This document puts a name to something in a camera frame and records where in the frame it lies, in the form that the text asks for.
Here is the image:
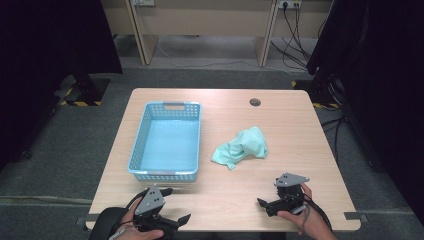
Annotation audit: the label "hand-held gripper cable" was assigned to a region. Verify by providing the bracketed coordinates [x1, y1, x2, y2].
[108, 189, 151, 240]
[301, 193, 334, 232]

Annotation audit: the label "bundle of black floor cables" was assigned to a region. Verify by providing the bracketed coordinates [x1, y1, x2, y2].
[269, 3, 329, 73]

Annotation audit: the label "light blue plastic basket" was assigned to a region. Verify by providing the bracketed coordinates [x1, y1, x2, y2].
[126, 100, 202, 183]

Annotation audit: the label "thin white floor cable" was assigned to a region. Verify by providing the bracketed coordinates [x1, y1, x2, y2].
[146, 33, 301, 74]

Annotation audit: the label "black curtain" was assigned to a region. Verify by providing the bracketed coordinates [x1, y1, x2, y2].
[305, 0, 424, 228]
[0, 0, 123, 173]

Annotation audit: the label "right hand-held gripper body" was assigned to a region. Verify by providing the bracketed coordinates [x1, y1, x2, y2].
[266, 172, 311, 218]

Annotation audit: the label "black stand base striped tape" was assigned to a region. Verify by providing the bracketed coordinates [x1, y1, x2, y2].
[53, 73, 112, 108]
[291, 77, 346, 112]

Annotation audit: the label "right hand-held gripper cable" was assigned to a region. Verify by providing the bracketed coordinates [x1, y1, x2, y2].
[301, 193, 334, 232]

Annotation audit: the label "black rounded chair part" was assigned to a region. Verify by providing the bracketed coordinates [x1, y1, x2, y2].
[88, 206, 133, 240]

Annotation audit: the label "mint green cloth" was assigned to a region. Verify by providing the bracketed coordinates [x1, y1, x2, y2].
[210, 125, 269, 171]

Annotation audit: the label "white socket with black plugs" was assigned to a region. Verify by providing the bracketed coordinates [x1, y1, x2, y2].
[277, 0, 303, 10]

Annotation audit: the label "person's right hand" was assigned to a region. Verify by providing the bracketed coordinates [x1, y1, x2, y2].
[277, 182, 325, 236]

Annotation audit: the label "grey table edge bracket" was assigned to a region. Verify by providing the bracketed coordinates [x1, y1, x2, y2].
[75, 213, 101, 227]
[343, 211, 369, 224]

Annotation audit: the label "person's left hand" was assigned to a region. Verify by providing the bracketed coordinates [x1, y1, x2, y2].
[114, 197, 166, 240]

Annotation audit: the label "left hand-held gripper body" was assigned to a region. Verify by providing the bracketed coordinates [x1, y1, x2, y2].
[131, 185, 181, 233]

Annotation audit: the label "left hand-held gripper cable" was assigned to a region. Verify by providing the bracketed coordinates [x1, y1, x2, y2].
[108, 189, 151, 240]

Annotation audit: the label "wide beige wooden desk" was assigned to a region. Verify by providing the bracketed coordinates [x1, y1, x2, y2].
[99, 0, 280, 68]

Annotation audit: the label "black cables beside table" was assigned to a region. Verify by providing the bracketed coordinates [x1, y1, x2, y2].
[320, 113, 349, 166]

